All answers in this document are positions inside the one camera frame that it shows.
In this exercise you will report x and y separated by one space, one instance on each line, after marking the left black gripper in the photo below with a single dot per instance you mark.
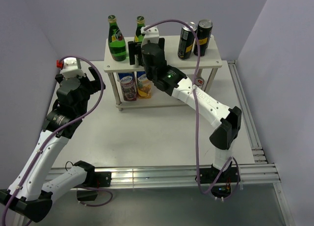
94 86

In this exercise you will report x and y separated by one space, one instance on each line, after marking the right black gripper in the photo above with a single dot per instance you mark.
135 48

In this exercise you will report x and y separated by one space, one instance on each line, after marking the green glass bottle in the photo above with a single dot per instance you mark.
140 23
116 41

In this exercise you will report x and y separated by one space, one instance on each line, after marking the black can silver top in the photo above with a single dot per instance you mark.
186 41

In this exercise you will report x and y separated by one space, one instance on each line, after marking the black can yellow label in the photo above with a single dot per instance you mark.
203 34

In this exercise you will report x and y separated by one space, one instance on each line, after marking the blue silver can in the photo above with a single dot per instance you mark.
199 81

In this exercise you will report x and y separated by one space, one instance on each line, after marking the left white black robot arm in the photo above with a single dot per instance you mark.
29 195

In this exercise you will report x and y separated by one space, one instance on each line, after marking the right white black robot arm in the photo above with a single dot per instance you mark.
226 121

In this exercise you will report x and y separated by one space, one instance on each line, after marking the white two-tier wooden shelf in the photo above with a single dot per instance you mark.
210 62

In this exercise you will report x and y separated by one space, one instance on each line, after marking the red berry juice carton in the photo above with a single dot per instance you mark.
128 86

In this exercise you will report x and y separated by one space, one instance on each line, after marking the yellow pineapple juice carton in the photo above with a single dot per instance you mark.
144 88

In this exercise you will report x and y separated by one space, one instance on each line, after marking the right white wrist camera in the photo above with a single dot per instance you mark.
150 36

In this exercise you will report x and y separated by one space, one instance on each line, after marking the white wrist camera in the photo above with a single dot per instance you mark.
70 67
150 36

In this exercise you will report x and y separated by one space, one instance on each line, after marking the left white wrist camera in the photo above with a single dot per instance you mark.
70 67

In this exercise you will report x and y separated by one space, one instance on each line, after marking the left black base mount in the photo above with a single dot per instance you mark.
100 179

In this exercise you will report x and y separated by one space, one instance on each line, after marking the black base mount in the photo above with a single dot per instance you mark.
100 179
220 186

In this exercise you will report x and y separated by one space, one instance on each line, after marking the aluminium front rail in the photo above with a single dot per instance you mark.
133 178

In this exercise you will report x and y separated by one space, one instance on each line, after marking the aluminium rail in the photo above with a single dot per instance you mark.
257 149
133 178

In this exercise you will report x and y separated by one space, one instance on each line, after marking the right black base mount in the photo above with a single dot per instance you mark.
220 186

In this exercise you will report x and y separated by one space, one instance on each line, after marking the aluminium right side rail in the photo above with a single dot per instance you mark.
257 149

